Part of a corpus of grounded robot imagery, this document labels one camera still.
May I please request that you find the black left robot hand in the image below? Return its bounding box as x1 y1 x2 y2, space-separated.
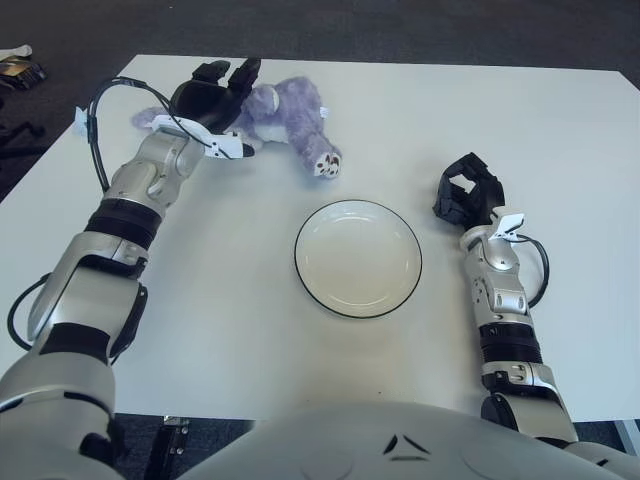
169 57 263 157

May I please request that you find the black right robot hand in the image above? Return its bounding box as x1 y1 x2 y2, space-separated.
430 152 507 232

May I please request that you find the purple plush bunny doll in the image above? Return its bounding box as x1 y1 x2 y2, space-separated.
130 75 345 179

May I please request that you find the white plate black rim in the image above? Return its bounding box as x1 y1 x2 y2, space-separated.
293 199 424 320

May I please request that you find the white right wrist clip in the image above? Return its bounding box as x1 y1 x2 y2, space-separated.
494 213 527 239

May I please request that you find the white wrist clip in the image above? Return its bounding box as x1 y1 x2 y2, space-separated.
204 132 246 161
494 213 527 239

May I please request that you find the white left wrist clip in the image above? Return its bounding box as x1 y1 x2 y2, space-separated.
204 132 246 161

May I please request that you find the dark box on floor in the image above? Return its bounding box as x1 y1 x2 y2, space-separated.
0 56 49 90

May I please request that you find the black chair base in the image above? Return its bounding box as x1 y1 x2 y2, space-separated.
0 97 46 156

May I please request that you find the grey robot torso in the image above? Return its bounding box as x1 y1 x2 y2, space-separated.
174 399 640 480

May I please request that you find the grey table leg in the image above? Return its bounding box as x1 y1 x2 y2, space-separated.
612 418 640 451

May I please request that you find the black metal table bracket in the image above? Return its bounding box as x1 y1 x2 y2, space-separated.
158 413 192 480

